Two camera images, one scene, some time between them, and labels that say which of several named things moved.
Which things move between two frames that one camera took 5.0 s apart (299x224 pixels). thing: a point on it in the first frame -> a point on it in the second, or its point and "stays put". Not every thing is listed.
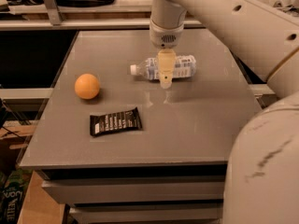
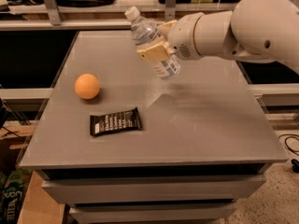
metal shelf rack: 84,16 stays put
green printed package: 13,188 stays put
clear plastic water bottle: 185,68 -> 147,33
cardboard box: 39,207 stays put
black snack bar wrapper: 115,121 stays put
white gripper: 165,37 -> 181,38
